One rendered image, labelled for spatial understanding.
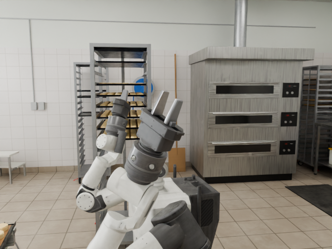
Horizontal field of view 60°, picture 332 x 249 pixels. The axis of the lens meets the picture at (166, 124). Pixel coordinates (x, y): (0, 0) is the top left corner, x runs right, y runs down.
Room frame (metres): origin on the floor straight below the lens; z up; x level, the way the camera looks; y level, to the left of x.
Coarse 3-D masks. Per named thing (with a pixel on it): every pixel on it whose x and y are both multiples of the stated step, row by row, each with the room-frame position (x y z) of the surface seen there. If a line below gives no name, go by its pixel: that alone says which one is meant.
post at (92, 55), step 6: (90, 48) 2.31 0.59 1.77; (90, 54) 2.31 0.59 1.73; (90, 60) 2.31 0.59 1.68; (90, 66) 2.31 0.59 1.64; (90, 72) 2.31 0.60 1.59; (90, 78) 2.31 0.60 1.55; (96, 132) 2.33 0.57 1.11; (96, 150) 2.31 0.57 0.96; (96, 216) 2.31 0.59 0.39; (96, 222) 2.31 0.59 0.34; (96, 228) 2.31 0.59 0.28
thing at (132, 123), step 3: (105, 120) 2.82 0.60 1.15; (132, 120) 2.80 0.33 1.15; (138, 120) 2.80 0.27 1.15; (105, 123) 2.58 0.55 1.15; (129, 123) 2.72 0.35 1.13; (132, 123) 2.57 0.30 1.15; (135, 123) 2.57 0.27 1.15; (138, 123) 2.57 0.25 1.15; (102, 126) 2.36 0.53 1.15; (105, 126) 2.36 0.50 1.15; (126, 126) 2.38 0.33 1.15; (129, 126) 2.49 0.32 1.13; (132, 126) 2.38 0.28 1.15; (135, 126) 2.39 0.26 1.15; (138, 126) 2.40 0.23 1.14
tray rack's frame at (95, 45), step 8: (96, 48) 2.53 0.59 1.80; (104, 48) 2.65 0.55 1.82; (112, 48) 2.65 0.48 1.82; (120, 48) 2.65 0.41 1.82; (128, 48) 2.65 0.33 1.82; (136, 48) 2.65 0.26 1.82; (144, 48) 2.65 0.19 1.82; (144, 72) 2.97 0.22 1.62; (144, 80) 2.97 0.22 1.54; (144, 88) 2.97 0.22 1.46; (128, 232) 2.49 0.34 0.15; (128, 240) 2.35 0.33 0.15
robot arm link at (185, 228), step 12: (180, 216) 0.77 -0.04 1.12; (192, 216) 0.80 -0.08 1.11; (156, 228) 0.77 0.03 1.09; (168, 228) 0.76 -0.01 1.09; (180, 228) 0.76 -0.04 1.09; (192, 228) 0.77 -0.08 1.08; (168, 240) 0.74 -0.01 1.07; (180, 240) 0.75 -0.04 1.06; (192, 240) 0.76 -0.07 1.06; (204, 240) 0.78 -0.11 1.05
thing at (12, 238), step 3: (15, 228) 1.12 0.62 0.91; (12, 231) 1.10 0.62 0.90; (15, 231) 1.11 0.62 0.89; (12, 234) 1.10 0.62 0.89; (9, 237) 1.09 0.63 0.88; (12, 237) 1.10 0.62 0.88; (9, 240) 1.09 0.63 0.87; (12, 240) 1.10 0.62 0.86; (6, 243) 1.09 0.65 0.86; (9, 243) 1.09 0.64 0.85; (12, 243) 1.10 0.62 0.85; (6, 246) 1.09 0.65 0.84; (9, 246) 1.09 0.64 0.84
